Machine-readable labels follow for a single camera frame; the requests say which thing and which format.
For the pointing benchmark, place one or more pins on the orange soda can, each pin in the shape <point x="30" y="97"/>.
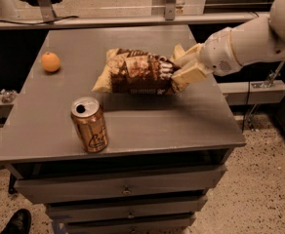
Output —
<point x="88" y="119"/>

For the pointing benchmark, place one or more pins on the middle drawer knob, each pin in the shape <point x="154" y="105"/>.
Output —
<point x="130" y="215"/>

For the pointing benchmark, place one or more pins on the drawer knob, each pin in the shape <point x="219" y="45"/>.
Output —
<point x="130" y="215"/>
<point x="126" y="191"/>

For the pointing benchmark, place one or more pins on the black shoe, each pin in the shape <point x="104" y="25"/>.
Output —
<point x="19" y="223"/>

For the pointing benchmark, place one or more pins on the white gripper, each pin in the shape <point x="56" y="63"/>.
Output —
<point x="218" y="53"/>

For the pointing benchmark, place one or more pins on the crumpled clear plastic object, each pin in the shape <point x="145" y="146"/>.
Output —
<point x="8" y="96"/>

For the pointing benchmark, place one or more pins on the grey drawer cabinet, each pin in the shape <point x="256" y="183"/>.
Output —
<point x="169" y="150"/>

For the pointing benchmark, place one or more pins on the top drawer knob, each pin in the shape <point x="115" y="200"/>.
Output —
<point x="126" y="191"/>

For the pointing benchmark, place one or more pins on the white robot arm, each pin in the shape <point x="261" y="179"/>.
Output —
<point x="259" y="40"/>

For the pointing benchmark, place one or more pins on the brown chip bag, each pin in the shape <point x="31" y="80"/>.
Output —
<point x="136" y="72"/>

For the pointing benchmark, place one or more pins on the orange fruit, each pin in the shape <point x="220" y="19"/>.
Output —
<point x="50" y="62"/>

